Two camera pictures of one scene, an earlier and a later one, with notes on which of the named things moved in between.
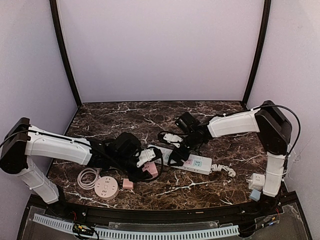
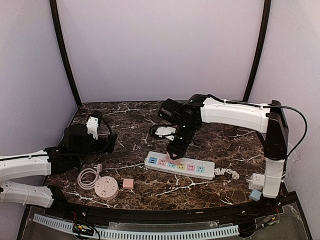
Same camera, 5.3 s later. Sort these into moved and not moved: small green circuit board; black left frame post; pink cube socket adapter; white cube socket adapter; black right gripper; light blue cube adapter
Moved: pink cube socket adapter; black right gripper
Not moved: white cube socket adapter; black left frame post; light blue cube adapter; small green circuit board
